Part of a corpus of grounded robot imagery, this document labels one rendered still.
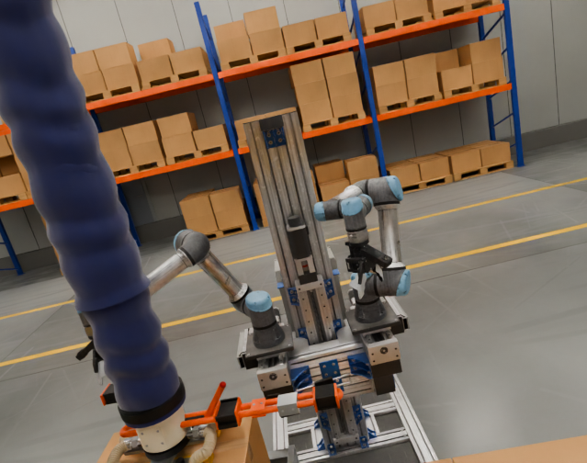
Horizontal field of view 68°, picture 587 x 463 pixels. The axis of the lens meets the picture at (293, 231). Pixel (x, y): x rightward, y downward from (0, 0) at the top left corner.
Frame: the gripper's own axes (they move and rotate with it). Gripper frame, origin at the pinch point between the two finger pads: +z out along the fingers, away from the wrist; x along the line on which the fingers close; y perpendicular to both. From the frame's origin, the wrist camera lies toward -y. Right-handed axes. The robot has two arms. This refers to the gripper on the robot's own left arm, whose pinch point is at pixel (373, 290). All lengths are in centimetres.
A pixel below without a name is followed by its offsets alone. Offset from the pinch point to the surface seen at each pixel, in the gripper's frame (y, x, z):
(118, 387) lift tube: 47, 80, 2
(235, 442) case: 33, 54, 39
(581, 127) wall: 136, -1034, 109
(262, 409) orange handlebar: 19, 48, 24
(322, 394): 3.8, 33.4, 23.3
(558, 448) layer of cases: -47, -35, 79
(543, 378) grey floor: -9, -149, 134
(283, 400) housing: 16, 41, 24
